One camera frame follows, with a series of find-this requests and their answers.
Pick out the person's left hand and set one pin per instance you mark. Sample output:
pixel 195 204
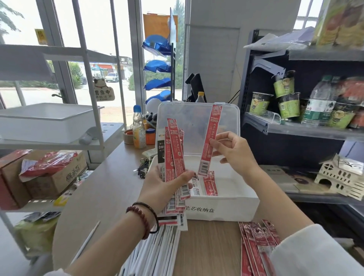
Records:
pixel 157 193

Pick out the person's right hand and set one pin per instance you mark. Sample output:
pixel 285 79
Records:
pixel 241 155

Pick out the person's left thumb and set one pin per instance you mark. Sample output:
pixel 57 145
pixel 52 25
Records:
pixel 186 179

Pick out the person's right thumb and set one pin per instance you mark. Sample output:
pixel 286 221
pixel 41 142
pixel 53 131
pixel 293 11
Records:
pixel 227 136

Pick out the single red refill packet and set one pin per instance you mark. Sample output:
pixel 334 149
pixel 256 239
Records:
pixel 210 133

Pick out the bunch of red refill packets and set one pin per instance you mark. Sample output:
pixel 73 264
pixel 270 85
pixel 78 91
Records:
pixel 175 147

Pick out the person's right forearm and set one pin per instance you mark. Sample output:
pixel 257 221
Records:
pixel 298 233

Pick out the person's left forearm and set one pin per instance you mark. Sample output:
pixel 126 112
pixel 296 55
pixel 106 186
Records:
pixel 113 244

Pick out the red packets inside box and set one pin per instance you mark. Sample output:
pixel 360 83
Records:
pixel 211 184

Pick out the clear plastic box lid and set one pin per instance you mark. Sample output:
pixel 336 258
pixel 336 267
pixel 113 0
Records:
pixel 193 119

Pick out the black and white packet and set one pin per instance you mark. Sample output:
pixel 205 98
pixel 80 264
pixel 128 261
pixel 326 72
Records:
pixel 161 149

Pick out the black key bunch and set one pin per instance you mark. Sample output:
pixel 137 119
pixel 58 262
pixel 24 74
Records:
pixel 143 171

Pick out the green cup noodles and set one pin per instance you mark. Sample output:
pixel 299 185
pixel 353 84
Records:
pixel 284 86
pixel 289 106
pixel 341 116
pixel 260 105

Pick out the cola bottle with yellow cap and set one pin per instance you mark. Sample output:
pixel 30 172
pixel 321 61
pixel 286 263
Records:
pixel 200 97

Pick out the white storage box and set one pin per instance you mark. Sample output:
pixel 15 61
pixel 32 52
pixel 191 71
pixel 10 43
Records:
pixel 224 207

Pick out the clear plastic shelf divider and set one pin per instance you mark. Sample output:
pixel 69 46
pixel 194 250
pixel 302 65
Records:
pixel 273 117

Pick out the orange jar with blue lid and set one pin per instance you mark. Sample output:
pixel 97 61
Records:
pixel 150 138

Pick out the black register monitor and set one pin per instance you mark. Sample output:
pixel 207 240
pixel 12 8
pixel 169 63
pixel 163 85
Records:
pixel 197 85

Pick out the soda bottle with blue cap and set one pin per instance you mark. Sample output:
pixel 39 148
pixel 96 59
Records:
pixel 139 133

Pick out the brown tape roll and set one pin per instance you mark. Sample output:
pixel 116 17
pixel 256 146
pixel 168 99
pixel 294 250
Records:
pixel 128 138

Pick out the blue plastic display tray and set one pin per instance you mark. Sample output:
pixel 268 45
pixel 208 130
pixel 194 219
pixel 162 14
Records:
pixel 156 44
pixel 157 66
pixel 157 84
pixel 163 96

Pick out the stack of white refill packets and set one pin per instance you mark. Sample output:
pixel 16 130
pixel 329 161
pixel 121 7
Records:
pixel 159 250

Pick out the flat boxes on shelf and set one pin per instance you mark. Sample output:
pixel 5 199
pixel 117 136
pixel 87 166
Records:
pixel 295 179

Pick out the dark metal shelf unit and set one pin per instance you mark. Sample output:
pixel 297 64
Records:
pixel 312 133

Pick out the white metal shelf rack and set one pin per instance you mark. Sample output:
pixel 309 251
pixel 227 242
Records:
pixel 112 135

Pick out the display tray stand pole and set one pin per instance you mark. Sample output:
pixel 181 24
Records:
pixel 173 59

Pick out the clear water bottle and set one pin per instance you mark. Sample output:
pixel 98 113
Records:
pixel 320 105

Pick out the pile of dark red packets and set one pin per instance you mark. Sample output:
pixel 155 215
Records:
pixel 257 247

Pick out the grey papers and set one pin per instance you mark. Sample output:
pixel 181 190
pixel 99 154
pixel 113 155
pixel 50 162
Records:
pixel 281 38

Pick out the cat-shaped door sign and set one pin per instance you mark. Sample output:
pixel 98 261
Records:
pixel 104 92

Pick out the thin white stick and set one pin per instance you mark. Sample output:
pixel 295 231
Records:
pixel 85 243

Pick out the wooden house model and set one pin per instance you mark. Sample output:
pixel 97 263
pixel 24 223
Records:
pixel 339 177

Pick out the yellow packet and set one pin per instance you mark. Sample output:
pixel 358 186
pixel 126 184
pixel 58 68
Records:
pixel 63 197

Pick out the white car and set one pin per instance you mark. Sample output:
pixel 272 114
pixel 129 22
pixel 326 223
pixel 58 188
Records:
pixel 111 77

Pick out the brown cardboard box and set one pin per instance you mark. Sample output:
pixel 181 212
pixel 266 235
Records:
pixel 57 182

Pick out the orange-red snack package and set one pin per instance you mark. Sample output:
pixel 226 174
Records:
pixel 352 89

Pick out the red snack bag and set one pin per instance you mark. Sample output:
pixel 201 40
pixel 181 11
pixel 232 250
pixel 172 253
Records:
pixel 48 163

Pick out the white plastic bin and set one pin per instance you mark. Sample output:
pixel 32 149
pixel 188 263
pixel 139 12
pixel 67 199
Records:
pixel 45 122

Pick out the colourful snack packages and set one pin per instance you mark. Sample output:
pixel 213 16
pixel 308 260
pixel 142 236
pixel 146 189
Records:
pixel 338 22

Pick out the yellow-green bag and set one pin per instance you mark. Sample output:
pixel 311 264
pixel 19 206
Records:
pixel 35 233

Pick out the yellow window sticker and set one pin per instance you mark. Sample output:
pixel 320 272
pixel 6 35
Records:
pixel 41 37

